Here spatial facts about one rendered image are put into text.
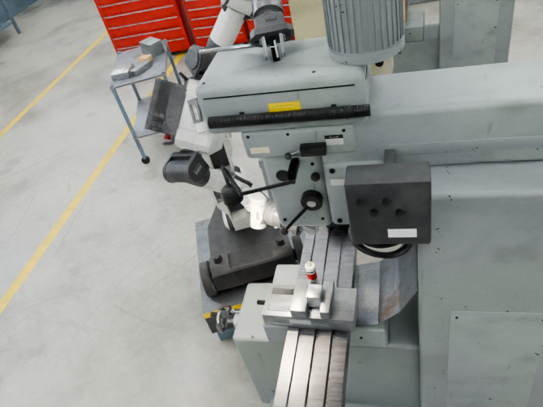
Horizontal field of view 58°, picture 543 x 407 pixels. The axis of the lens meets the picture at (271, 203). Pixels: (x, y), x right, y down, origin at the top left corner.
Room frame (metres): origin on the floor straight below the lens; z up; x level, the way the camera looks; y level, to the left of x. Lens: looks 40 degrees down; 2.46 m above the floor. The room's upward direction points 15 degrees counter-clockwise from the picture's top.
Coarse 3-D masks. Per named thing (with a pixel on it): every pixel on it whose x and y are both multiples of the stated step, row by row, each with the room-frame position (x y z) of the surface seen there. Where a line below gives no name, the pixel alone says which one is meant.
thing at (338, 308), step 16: (272, 288) 1.29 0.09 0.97; (288, 288) 1.26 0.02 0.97; (336, 288) 1.20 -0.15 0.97; (352, 288) 1.18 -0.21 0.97; (272, 304) 1.21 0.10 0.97; (288, 304) 1.19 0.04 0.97; (336, 304) 1.13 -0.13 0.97; (352, 304) 1.11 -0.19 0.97; (272, 320) 1.16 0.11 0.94; (288, 320) 1.14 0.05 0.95; (304, 320) 1.11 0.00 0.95; (320, 320) 1.09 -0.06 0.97; (336, 320) 1.06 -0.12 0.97; (352, 320) 1.04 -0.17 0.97
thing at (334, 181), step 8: (328, 168) 1.15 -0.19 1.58; (336, 168) 1.14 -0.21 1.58; (344, 168) 1.14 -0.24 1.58; (328, 176) 1.15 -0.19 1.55; (336, 176) 1.14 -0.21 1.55; (344, 176) 1.14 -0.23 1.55; (328, 184) 1.16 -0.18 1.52; (336, 184) 1.15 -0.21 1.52; (328, 192) 1.16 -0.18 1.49; (336, 192) 1.15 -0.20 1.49; (344, 192) 1.14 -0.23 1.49; (336, 200) 1.15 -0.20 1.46; (344, 200) 1.14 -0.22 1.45; (336, 208) 1.15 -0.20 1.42; (344, 208) 1.14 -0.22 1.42; (336, 216) 1.15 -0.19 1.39; (344, 216) 1.14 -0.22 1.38
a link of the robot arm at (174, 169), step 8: (176, 160) 1.65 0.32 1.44; (184, 160) 1.62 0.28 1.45; (168, 168) 1.63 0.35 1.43; (176, 168) 1.60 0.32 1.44; (168, 176) 1.62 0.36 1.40; (176, 176) 1.59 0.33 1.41; (184, 176) 1.56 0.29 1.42; (208, 176) 1.62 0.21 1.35; (192, 184) 1.60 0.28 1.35; (200, 184) 1.60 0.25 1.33
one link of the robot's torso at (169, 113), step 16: (160, 80) 1.77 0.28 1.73; (192, 80) 1.77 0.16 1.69; (160, 96) 1.74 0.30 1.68; (176, 96) 1.73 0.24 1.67; (192, 96) 1.72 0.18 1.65; (160, 112) 1.71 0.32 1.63; (176, 112) 1.70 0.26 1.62; (160, 128) 1.68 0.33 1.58; (176, 128) 1.67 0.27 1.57; (192, 128) 1.66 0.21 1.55; (176, 144) 1.65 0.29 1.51; (192, 144) 1.63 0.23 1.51; (208, 144) 1.62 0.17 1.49
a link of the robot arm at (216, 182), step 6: (210, 168) 1.66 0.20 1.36; (210, 174) 1.63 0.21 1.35; (216, 174) 1.65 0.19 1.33; (222, 174) 1.67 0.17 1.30; (234, 174) 1.70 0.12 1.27; (240, 174) 1.70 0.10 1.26; (210, 180) 1.62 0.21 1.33; (216, 180) 1.63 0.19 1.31; (222, 180) 1.65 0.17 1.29; (246, 180) 1.68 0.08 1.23; (204, 186) 1.61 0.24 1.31; (210, 186) 1.62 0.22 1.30; (216, 186) 1.63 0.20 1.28; (222, 186) 1.65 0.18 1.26; (216, 192) 1.68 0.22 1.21
